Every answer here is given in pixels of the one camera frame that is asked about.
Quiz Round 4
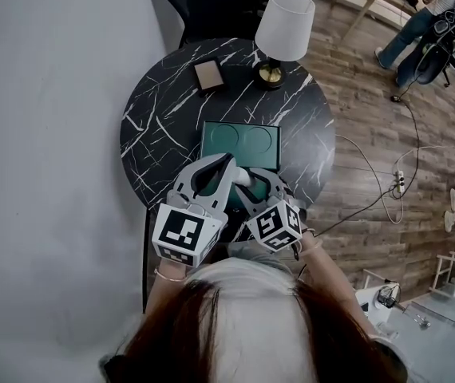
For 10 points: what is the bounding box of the thin right wrist bracelet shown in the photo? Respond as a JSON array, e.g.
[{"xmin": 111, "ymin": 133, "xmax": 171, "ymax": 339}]
[{"xmin": 303, "ymin": 239, "xmax": 326, "ymax": 255}]

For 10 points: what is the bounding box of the black mesh office chair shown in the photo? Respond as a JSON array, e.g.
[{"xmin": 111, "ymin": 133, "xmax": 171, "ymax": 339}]
[{"xmin": 144, "ymin": 0, "xmax": 295, "ymax": 49}]

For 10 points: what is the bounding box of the black wrist strap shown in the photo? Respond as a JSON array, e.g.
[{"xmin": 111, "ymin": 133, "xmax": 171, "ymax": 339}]
[{"xmin": 288, "ymin": 239, "xmax": 305, "ymax": 263}]

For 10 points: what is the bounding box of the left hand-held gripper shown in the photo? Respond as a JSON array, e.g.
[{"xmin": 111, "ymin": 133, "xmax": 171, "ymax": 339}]
[{"xmin": 152, "ymin": 153, "xmax": 239, "ymax": 269}]

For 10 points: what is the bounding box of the glass table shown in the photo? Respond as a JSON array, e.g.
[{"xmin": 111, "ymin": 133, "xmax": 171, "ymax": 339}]
[{"xmin": 386, "ymin": 291, "xmax": 455, "ymax": 383}]

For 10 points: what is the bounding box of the person's light shirt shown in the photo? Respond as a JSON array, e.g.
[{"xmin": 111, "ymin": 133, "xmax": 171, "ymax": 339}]
[{"xmin": 187, "ymin": 249, "xmax": 295, "ymax": 294}]

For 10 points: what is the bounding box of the black backpack with cables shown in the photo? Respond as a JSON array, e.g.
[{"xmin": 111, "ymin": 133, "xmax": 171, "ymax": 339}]
[{"xmin": 414, "ymin": 8, "xmax": 455, "ymax": 85}]

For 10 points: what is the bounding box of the person's left forearm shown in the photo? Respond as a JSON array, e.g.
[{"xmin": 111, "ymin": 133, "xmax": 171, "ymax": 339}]
[{"xmin": 144, "ymin": 258, "xmax": 192, "ymax": 315}]

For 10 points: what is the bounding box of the white floor cable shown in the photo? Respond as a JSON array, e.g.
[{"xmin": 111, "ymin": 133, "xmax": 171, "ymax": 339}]
[{"xmin": 394, "ymin": 133, "xmax": 455, "ymax": 176}]

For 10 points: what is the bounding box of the round black marble table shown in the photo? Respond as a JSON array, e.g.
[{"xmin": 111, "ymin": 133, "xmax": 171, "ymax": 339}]
[{"xmin": 119, "ymin": 37, "xmax": 337, "ymax": 251}]

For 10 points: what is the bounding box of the small black framed pad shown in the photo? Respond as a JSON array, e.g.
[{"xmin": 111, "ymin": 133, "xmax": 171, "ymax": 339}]
[{"xmin": 193, "ymin": 57, "xmax": 228, "ymax": 99}]

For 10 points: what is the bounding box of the thin wrist bracelet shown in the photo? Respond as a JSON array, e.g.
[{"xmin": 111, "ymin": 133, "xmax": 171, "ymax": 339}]
[
  {"xmin": 153, "ymin": 267, "xmax": 189, "ymax": 283},
  {"xmin": 303, "ymin": 239, "xmax": 326, "ymax": 255}
]

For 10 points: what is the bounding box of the white shade brass table lamp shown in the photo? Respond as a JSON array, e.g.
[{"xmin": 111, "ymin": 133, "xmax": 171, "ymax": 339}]
[{"xmin": 253, "ymin": 0, "xmax": 316, "ymax": 92}]

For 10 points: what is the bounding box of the dark green tray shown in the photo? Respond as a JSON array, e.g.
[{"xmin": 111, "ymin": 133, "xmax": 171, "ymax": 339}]
[{"xmin": 199, "ymin": 120, "xmax": 283, "ymax": 215}]

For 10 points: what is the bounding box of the thin left wrist bracelet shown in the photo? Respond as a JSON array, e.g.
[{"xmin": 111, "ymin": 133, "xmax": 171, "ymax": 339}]
[{"xmin": 153, "ymin": 267, "xmax": 189, "ymax": 283}]

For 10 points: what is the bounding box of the white round object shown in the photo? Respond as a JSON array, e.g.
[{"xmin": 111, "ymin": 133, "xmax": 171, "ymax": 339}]
[{"xmin": 233, "ymin": 168, "xmax": 255, "ymax": 187}]

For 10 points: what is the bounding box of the white side stand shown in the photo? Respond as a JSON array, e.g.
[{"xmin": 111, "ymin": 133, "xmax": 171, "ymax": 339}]
[{"xmin": 354, "ymin": 282, "xmax": 406, "ymax": 335}]

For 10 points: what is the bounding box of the person's right forearm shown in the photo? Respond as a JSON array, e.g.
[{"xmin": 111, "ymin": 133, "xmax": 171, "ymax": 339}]
[{"xmin": 295, "ymin": 229, "xmax": 373, "ymax": 337}]

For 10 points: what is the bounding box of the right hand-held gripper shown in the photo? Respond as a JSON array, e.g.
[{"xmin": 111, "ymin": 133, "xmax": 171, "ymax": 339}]
[{"xmin": 232, "ymin": 167, "xmax": 305, "ymax": 254}]

